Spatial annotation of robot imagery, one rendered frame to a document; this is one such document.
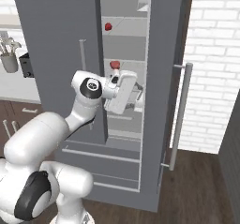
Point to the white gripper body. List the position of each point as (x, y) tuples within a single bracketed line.
[(122, 92)]

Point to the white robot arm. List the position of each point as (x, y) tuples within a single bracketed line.
[(37, 134)]

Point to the open grey fridge door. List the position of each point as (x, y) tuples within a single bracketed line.
[(159, 93)]

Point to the grey fridge bottom drawer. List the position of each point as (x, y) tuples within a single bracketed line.
[(106, 165)]

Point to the dark grey dining counter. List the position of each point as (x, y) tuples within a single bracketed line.
[(231, 165)]

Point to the round red fruit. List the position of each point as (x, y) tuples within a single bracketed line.
[(108, 26)]

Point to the white carton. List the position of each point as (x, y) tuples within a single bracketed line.
[(143, 0)]

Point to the black toaster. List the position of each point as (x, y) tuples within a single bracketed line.
[(26, 66)]

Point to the brown base cupboards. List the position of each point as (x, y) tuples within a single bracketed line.
[(15, 115)]

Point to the white utensil pot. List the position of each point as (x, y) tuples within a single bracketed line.
[(9, 63)]

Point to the white kitchen spoon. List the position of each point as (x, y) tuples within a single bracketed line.
[(14, 46)]

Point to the white kitchen spatula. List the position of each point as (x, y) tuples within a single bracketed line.
[(4, 45)]

